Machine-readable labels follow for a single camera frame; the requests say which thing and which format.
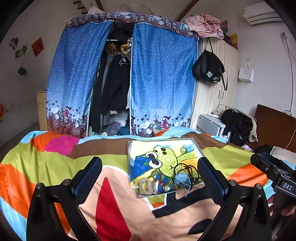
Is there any pile of dark clothes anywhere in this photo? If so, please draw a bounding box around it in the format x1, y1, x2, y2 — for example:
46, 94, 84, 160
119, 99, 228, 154
220, 109, 258, 147

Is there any white air conditioner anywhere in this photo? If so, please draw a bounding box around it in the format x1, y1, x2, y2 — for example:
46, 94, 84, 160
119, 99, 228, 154
242, 1, 283, 26

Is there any white paper gift bag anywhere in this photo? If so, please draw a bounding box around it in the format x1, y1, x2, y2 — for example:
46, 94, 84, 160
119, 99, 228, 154
238, 58, 254, 83

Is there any beige wooden wardrobe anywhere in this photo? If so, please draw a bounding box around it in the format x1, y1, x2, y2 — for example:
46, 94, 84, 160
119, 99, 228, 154
189, 34, 240, 130

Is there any pink clothes pile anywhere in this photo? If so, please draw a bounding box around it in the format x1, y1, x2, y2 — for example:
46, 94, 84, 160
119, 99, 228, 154
185, 14, 224, 40

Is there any black drawstring bag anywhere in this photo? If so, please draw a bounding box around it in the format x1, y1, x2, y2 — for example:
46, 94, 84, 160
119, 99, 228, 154
192, 38, 228, 91

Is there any colourful cartoon bed blanket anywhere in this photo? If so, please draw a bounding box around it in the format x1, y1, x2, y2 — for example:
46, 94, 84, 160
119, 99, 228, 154
0, 126, 296, 241

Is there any red square wall decoration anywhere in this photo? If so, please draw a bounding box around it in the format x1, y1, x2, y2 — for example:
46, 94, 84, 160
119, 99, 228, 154
31, 37, 45, 57

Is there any white small cabinet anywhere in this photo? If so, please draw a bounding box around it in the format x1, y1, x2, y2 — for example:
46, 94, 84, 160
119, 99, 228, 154
197, 114, 231, 141

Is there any red string bracelet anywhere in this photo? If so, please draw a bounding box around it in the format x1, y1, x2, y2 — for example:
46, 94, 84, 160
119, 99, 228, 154
147, 169, 172, 194

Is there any painted cardboard box tray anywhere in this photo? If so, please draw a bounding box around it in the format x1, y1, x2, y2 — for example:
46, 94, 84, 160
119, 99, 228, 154
127, 138, 204, 197

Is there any dark hanging jacket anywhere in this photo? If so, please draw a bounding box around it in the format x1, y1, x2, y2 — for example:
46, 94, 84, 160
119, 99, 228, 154
89, 32, 132, 137

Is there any brown wooden headboard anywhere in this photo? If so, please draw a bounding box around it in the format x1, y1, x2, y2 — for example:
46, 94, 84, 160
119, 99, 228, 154
247, 104, 295, 152

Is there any light blue wrist watch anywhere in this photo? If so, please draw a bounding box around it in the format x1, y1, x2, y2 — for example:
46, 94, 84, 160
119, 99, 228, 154
174, 173, 193, 197

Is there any person's right hand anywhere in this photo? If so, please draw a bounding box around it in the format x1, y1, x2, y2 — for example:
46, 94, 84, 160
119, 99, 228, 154
267, 194, 296, 216

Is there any blue fabric wardrobe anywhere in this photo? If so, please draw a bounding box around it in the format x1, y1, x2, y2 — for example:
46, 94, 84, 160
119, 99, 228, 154
46, 12, 199, 138

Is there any black beaded necklace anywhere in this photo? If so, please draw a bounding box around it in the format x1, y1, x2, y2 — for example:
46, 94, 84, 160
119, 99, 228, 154
173, 163, 201, 183

